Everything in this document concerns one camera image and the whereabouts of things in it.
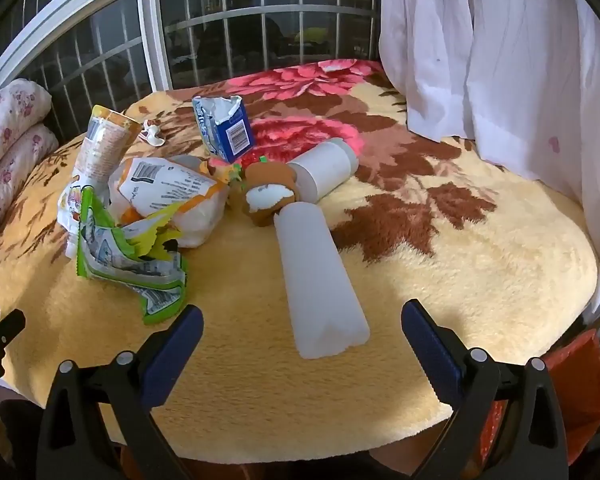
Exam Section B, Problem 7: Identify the orange white squeeze pouch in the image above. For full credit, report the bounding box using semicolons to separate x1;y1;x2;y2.
57;105;142;261

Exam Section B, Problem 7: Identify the white window frame with bars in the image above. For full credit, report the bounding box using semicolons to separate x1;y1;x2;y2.
0;0;381;128

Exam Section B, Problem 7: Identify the white orange snack bag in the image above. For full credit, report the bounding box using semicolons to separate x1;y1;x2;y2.
109;157;229;248

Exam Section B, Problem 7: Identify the orange green dragon toy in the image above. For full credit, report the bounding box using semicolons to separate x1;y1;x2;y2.
207;155;271;196

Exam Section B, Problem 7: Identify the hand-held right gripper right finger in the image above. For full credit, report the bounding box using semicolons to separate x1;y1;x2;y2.
401;299;568;480

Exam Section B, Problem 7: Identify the floral plush blanket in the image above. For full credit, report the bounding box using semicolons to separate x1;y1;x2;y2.
0;57;600;461

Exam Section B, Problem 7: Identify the pink floral rolled quilt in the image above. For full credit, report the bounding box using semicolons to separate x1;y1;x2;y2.
0;125;60;256
0;78;53;176

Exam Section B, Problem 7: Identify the brown white plush toy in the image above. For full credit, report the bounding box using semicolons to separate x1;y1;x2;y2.
243;162;299;228

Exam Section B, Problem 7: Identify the green wrapper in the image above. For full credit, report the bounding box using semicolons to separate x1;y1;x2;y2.
76;187;188;323

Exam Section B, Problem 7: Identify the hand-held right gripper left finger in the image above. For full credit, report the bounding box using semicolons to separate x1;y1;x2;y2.
36;304;205;480

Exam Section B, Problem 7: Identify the white cylinder container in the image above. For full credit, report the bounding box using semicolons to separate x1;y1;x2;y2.
287;137;359;204

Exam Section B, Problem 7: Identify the translucent white plastic tube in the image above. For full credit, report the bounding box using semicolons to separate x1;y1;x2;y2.
272;200;371;360

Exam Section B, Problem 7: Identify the white curtain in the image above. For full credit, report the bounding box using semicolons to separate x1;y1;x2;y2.
377;0;600;321

